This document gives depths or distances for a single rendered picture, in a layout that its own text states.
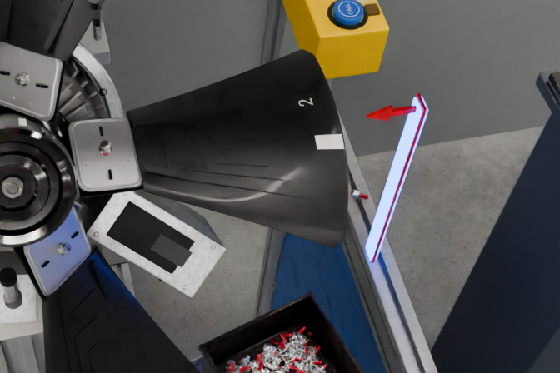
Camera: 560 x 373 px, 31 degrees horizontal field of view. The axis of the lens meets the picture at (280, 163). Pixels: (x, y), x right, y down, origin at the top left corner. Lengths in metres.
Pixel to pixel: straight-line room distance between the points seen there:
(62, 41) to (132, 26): 0.96
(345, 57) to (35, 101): 0.50
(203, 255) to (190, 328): 1.08
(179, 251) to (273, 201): 0.17
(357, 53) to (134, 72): 0.77
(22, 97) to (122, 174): 0.12
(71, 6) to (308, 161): 0.30
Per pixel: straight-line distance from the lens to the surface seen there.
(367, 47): 1.37
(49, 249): 1.05
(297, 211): 1.06
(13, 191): 0.98
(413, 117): 1.13
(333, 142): 1.10
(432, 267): 2.42
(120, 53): 1.99
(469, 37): 2.27
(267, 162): 1.06
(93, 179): 1.02
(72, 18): 0.98
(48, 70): 1.00
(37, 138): 0.97
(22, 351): 1.58
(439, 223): 2.49
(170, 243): 1.17
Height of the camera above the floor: 2.03
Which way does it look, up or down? 54 degrees down
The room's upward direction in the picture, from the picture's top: 10 degrees clockwise
